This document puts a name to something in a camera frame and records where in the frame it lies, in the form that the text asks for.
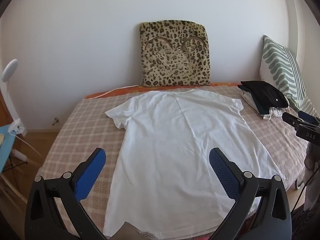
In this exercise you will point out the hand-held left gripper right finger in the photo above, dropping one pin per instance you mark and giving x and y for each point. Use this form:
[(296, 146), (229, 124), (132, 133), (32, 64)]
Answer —
[(223, 175)]

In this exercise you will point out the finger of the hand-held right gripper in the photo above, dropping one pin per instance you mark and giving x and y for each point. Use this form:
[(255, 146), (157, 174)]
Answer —
[(291, 120), (307, 116)]

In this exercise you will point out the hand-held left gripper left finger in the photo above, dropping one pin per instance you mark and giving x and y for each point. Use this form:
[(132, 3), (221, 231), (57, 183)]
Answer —
[(90, 175)]

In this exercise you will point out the white t-shirt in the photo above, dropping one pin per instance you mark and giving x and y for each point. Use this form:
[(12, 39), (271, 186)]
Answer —
[(175, 142)]

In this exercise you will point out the dark green folded garment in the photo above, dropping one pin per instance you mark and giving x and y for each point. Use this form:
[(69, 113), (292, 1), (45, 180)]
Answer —
[(261, 107)]

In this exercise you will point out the black folded garment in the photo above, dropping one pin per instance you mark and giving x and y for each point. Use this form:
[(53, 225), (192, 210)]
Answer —
[(265, 92)]

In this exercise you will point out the pink checked blanket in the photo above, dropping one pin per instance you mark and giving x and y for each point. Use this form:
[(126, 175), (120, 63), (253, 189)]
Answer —
[(82, 130)]

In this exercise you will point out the green striped white throw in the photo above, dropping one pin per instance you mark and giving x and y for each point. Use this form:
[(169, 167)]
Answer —
[(282, 65)]

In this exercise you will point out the metal door stopper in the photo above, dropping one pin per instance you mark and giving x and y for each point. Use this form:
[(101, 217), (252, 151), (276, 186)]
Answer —
[(55, 120)]

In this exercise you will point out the orange bed sheet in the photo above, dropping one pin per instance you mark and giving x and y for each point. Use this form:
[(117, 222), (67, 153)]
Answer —
[(100, 95)]

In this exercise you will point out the blue chair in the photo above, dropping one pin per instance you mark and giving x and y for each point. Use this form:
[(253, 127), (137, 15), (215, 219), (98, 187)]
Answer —
[(5, 150)]

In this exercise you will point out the wooden door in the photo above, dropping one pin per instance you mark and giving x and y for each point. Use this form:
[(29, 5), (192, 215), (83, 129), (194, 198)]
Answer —
[(3, 110)]

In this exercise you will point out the leopard print cushion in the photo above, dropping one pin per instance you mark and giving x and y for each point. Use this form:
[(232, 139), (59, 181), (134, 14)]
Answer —
[(175, 55)]

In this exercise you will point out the white clip lamp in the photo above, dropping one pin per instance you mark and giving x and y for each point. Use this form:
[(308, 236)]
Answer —
[(10, 67)]

